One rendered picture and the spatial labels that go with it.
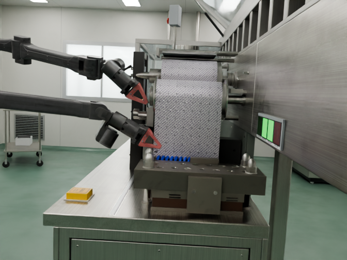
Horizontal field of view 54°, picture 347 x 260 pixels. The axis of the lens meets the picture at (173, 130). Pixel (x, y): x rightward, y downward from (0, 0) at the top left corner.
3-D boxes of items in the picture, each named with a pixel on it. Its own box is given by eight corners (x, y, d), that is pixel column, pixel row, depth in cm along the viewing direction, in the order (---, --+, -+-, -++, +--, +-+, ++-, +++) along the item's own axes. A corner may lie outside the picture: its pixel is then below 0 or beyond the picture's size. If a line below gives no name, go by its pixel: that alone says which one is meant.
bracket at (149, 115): (136, 182, 136) (138, 106, 133) (152, 183, 136) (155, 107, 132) (133, 186, 131) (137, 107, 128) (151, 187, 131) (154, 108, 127)
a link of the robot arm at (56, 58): (11, 62, 140) (9, 35, 137) (22, 61, 145) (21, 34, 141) (91, 83, 123) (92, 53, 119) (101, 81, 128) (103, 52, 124)
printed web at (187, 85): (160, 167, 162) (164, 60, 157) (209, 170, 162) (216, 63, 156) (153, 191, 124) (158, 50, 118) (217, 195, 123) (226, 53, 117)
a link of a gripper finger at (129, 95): (140, 110, 124) (121, 93, 123) (141, 108, 131) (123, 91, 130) (153, 97, 123) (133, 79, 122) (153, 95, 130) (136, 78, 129)
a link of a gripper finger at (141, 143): (155, 156, 120) (132, 142, 119) (157, 152, 127) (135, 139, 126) (165, 140, 119) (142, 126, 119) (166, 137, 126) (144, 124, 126)
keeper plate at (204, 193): (186, 210, 104) (188, 175, 102) (219, 212, 103) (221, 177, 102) (186, 213, 101) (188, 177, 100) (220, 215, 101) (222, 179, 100)
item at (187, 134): (153, 160, 123) (155, 109, 121) (218, 164, 122) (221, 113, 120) (153, 161, 122) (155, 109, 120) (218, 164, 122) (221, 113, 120)
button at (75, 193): (72, 193, 118) (73, 187, 118) (92, 194, 118) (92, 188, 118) (65, 199, 111) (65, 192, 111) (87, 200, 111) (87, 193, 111)
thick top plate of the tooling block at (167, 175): (140, 175, 119) (140, 158, 119) (254, 181, 118) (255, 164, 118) (133, 188, 103) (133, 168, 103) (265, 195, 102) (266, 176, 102)
